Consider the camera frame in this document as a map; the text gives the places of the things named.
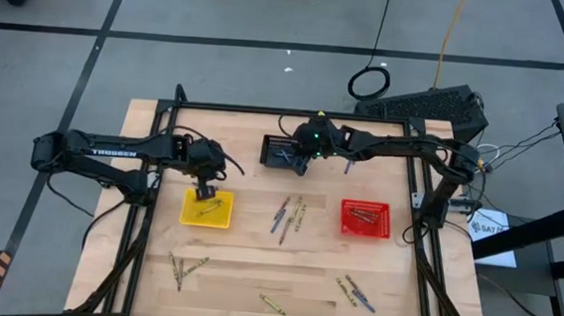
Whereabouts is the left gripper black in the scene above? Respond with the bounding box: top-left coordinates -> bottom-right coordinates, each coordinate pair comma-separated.
179,135 -> 230,205

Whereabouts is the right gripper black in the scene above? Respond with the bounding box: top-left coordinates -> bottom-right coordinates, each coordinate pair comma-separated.
289,113 -> 350,179

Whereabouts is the black plastic basket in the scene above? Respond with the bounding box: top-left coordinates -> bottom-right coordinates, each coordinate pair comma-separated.
258,133 -> 310,173

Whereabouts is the yellow plastic basket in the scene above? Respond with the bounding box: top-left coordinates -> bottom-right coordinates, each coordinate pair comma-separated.
178,186 -> 236,231

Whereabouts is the red plastic basket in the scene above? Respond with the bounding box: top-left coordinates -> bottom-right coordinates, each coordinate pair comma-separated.
339,197 -> 393,240

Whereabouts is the black perforated computer case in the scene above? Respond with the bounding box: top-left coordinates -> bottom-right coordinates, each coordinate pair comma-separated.
352,77 -> 493,146

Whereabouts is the white printed paper sheet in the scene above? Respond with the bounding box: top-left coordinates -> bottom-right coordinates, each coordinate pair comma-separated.
464,207 -> 522,270

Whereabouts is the black aluminium table frame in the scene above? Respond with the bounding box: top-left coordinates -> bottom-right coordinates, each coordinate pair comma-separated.
70,77 -> 503,316

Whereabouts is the black coiled cable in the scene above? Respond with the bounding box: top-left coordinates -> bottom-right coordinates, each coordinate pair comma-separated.
346,0 -> 397,103

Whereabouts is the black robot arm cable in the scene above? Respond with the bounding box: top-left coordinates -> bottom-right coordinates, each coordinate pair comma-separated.
40,170 -> 130,253

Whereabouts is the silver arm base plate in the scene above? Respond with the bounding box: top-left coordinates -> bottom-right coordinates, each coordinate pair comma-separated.
410,190 -> 483,216

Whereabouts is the yellow cable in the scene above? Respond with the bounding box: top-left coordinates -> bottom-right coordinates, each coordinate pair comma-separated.
432,0 -> 472,91

